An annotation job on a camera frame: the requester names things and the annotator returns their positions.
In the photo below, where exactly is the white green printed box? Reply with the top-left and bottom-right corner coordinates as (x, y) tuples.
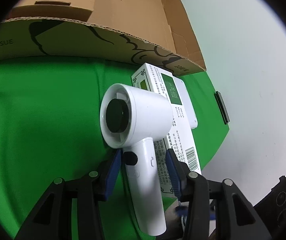
(132, 63), (201, 198)

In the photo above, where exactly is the white plastic device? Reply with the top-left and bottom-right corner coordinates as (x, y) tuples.
(173, 77), (198, 129)

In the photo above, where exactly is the white hair dryer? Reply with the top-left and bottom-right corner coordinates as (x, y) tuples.
(100, 83), (173, 236)

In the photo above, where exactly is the black clip on table edge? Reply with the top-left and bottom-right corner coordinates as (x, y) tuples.
(214, 91), (230, 125)

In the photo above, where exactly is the large open cardboard box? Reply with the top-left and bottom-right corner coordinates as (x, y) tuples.
(0, 0), (206, 75)

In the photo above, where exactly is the long brown cardboard carton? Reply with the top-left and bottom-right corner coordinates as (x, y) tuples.
(6, 0), (95, 22)

